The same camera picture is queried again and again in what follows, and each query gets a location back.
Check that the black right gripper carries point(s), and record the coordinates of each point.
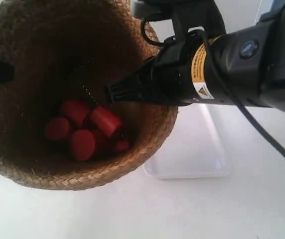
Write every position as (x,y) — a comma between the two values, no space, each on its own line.
(174,77)

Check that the brown woven wicker basket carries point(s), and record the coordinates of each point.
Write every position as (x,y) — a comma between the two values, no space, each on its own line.
(71,49)

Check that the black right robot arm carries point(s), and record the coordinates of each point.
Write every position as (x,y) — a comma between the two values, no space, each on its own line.
(246,66)

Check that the red cylinder upper right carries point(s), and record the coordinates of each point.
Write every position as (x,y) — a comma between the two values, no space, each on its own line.
(105,120)

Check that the small red cylinder left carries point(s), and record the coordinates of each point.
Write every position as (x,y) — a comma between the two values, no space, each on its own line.
(121,146)

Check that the red cylinder upper left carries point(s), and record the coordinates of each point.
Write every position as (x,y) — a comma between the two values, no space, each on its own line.
(75,110)

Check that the red cylinder middle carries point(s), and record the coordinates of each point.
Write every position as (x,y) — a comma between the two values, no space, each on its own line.
(103,145)

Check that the red cylinder round end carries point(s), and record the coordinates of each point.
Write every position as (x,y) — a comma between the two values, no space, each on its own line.
(82,145)

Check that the red cylinder lower left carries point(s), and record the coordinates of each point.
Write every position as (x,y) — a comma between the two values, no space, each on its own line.
(57,129)

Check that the white rectangular plastic tray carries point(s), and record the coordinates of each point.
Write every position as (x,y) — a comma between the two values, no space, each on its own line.
(194,148)

